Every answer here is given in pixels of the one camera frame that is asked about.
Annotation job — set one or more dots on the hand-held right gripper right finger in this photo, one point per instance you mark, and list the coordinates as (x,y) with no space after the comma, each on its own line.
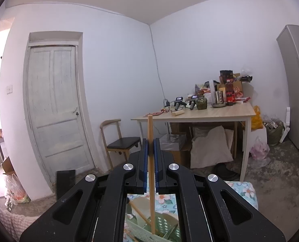
(156,166)

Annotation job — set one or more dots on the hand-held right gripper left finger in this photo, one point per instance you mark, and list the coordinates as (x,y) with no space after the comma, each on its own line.
(145,166)

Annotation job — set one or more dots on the tan wooden chopstick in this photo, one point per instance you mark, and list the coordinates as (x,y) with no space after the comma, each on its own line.
(131,235)
(151,131)
(139,213)

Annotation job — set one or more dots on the green star-cutout utensil holder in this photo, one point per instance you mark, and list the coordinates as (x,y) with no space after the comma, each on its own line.
(164,221)

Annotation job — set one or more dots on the brown cardboard box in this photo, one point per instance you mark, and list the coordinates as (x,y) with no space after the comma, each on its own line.
(182,157)

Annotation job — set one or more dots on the clear plastic container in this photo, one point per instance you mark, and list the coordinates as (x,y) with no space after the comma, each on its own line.
(173,142)

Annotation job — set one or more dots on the wooden chair with black seat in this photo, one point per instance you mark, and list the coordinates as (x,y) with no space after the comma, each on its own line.
(124,142)

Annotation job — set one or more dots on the red papers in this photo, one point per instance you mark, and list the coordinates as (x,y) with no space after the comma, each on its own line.
(155,113)

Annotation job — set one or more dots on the wooden roll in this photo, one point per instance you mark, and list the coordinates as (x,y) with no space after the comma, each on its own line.
(178,113)

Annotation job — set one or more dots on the white cloth sack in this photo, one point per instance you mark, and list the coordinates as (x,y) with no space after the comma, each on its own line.
(211,148)

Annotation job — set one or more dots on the black charger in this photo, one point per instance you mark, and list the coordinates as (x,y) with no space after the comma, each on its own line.
(167,103)

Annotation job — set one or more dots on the black handheld device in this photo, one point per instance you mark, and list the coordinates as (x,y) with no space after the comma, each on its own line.
(192,102)
(179,102)

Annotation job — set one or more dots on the black round object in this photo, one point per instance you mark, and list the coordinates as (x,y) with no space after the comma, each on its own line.
(226,172)

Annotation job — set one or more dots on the green glass jar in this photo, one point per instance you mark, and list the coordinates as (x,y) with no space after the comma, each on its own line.
(201,103)

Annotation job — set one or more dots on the light wooden table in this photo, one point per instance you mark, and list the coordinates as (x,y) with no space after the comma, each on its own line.
(215,112)

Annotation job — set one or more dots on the black ribbed panel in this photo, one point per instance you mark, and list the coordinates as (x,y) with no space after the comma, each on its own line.
(66,184)

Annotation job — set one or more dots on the pink plastic bag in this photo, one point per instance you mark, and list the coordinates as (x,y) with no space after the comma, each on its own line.
(259,148)

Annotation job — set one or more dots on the dark red-cap bottle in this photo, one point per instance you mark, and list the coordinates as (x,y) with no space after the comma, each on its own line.
(229,88)

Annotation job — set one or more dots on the white panel door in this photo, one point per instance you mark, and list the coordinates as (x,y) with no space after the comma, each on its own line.
(56,105)

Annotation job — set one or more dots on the yellow plastic bag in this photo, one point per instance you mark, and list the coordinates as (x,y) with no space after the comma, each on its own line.
(256,121)

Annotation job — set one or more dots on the dark brown box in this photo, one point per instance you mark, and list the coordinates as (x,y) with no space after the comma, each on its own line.
(226,76)

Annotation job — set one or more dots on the plastic bag with orange contents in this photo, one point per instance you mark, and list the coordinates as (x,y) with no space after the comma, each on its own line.
(17,194)

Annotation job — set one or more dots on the white plastic stand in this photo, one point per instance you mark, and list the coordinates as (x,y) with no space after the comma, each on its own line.
(285,126)

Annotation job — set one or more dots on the open cardboard box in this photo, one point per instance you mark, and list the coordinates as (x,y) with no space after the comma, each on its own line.
(7,166)

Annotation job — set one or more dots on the white light switch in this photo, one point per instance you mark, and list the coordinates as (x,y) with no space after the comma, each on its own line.
(9,89)

